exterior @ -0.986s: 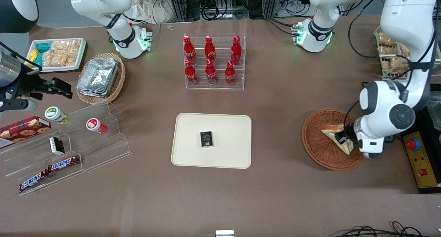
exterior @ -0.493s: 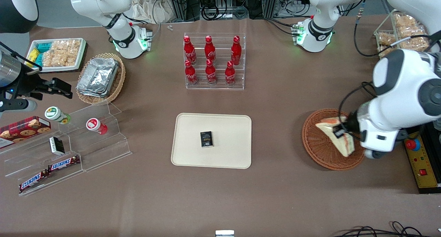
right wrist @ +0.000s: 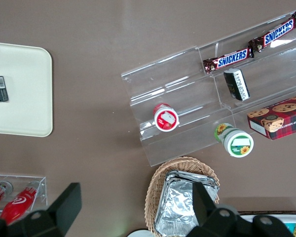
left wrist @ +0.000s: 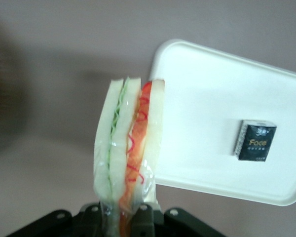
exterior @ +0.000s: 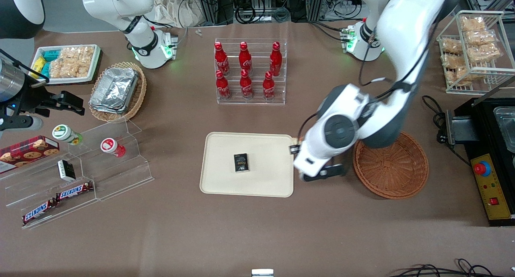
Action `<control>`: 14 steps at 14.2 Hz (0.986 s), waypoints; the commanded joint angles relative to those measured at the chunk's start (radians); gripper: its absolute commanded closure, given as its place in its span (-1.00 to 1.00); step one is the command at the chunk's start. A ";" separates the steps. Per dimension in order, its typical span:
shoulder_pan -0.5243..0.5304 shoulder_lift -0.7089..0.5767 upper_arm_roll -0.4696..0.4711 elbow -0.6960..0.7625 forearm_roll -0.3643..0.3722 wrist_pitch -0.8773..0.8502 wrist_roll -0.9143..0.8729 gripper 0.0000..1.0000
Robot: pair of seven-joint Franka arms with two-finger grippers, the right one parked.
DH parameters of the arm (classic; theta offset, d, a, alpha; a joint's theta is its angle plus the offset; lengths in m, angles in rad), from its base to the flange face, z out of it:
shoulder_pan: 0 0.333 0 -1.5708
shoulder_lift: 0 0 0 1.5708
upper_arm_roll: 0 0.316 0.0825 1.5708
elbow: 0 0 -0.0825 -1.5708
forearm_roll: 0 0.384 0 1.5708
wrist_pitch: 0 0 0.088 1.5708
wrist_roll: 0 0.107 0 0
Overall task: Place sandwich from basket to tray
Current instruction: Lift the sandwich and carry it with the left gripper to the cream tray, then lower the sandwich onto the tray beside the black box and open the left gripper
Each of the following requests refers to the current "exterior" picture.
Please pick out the round brown wicker basket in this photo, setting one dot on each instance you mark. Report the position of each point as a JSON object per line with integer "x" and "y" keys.
{"x": 390, "y": 172}

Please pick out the black tray under snack tray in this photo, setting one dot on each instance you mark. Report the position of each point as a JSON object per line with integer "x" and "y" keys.
{"x": 99, "y": 67}

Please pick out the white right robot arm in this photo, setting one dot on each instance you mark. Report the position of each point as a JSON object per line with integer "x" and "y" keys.
{"x": 120, "y": 3}

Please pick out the teal snack packet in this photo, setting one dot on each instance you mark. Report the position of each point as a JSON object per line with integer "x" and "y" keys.
{"x": 45, "y": 69}
{"x": 51, "y": 54}

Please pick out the red cola bottle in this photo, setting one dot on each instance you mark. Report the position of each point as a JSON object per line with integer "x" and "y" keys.
{"x": 246, "y": 87}
{"x": 268, "y": 88}
{"x": 221, "y": 61}
{"x": 275, "y": 61}
{"x": 223, "y": 87}
{"x": 245, "y": 59}

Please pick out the stacked aluminium foil containers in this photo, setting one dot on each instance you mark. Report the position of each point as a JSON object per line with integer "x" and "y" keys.
{"x": 114, "y": 89}

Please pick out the black machine with tray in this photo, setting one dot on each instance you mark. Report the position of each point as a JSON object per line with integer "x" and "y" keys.
{"x": 489, "y": 124}

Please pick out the clear rice cracker bag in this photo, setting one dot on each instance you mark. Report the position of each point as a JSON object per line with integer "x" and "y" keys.
{"x": 78, "y": 53}
{"x": 456, "y": 75}
{"x": 451, "y": 46}
{"x": 474, "y": 24}
{"x": 82, "y": 69}
{"x": 485, "y": 52}
{"x": 452, "y": 60}
{"x": 60, "y": 68}
{"x": 481, "y": 37}

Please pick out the yellow snack packet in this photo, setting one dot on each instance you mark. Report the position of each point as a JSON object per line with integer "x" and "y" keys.
{"x": 38, "y": 64}

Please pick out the tall clear acrylic step stand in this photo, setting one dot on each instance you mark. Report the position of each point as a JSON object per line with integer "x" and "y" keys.
{"x": 128, "y": 176}

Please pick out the brown Snickers bar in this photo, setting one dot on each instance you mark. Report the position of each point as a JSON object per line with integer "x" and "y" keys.
{"x": 39, "y": 211}
{"x": 74, "y": 191}

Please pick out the small black card box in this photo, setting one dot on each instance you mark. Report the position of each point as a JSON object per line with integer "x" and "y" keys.
{"x": 241, "y": 163}

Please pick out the red lid snack cup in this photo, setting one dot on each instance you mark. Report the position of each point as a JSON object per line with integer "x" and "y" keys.
{"x": 112, "y": 147}

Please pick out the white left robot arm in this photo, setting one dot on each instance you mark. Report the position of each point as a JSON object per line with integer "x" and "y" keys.
{"x": 402, "y": 27}

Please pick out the yellow control panel box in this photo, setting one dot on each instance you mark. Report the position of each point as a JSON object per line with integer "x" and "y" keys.
{"x": 493, "y": 206}

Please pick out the clear acrylic bottle rack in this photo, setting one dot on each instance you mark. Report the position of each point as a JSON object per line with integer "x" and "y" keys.
{"x": 257, "y": 96}

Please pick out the white cloth bag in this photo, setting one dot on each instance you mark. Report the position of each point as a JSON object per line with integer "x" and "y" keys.
{"x": 177, "y": 7}

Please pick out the beige plastic tray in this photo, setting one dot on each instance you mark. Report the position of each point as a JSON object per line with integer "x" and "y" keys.
{"x": 225, "y": 180}

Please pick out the oval tan wicker basket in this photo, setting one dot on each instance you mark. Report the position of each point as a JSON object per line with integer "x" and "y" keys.
{"x": 139, "y": 96}

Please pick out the small black white box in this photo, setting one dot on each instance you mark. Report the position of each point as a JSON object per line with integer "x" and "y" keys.
{"x": 66, "y": 170}

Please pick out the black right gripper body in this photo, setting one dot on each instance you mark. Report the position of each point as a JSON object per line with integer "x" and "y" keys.
{"x": 29, "y": 98}

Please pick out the white rectangular snack tray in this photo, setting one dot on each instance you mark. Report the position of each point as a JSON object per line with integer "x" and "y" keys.
{"x": 64, "y": 80}

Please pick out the red chocolate cookie box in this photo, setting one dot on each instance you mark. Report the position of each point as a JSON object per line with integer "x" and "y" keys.
{"x": 28, "y": 152}

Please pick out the low clear acrylic step stand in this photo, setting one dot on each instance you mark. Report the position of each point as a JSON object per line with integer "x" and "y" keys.
{"x": 24, "y": 192}

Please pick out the green lid snack cup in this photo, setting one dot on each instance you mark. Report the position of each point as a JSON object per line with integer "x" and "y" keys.
{"x": 66, "y": 134}

